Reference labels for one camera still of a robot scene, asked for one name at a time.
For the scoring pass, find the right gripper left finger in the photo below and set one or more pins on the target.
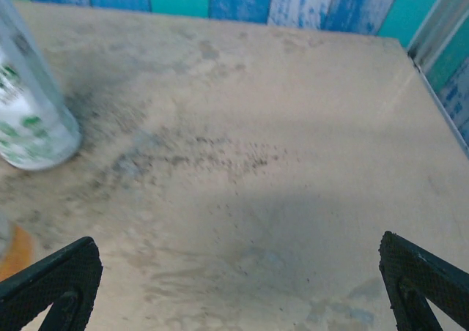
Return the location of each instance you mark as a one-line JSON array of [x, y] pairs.
[[73, 265]]

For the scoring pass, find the white bottle green red label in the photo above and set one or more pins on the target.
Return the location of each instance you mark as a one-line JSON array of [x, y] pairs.
[[29, 126]]

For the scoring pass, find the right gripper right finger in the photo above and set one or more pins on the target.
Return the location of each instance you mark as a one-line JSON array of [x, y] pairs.
[[403, 265]]

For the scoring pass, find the aluminium table side rail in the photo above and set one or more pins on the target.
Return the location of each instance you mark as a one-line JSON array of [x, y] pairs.
[[444, 107]]

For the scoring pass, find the aluminium frame post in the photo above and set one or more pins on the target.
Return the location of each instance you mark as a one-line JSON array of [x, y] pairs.
[[436, 25]]

